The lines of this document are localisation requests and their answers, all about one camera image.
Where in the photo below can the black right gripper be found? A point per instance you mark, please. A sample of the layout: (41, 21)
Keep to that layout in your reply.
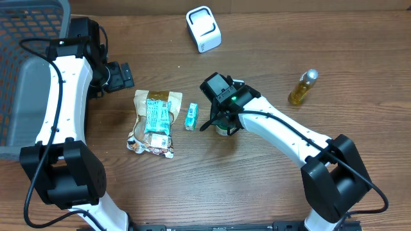
(218, 118)

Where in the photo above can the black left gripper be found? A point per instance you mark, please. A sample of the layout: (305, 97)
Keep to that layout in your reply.
(120, 82)

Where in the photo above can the green lid white jar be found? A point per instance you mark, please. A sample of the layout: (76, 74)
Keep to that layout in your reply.
(223, 130)

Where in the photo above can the green white Kleenex tissue pack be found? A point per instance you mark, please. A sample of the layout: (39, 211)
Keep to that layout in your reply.
(191, 117)

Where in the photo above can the brown snack packet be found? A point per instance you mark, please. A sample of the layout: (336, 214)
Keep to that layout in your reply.
(140, 97)

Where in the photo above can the teal snack packet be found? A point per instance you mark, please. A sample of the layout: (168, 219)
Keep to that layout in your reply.
(157, 116)

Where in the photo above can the white labelled snack packet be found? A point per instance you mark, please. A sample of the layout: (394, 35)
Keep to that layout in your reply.
(156, 144)

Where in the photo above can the yellow oil bottle silver cap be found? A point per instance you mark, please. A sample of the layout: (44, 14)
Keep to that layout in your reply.
(306, 83)

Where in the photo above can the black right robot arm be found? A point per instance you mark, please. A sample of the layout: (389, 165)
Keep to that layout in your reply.
(334, 176)

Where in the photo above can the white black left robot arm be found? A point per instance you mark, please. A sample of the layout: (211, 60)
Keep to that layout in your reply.
(62, 170)

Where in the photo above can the white barcode scanner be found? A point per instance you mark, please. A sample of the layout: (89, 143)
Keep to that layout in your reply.
(203, 28)

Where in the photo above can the brown cardboard back panel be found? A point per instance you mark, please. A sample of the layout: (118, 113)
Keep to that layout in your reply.
(178, 7)

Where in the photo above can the grey plastic mesh basket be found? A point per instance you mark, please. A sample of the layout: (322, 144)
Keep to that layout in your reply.
(25, 78)

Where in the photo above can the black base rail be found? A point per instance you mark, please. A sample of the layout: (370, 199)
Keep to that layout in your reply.
(275, 226)

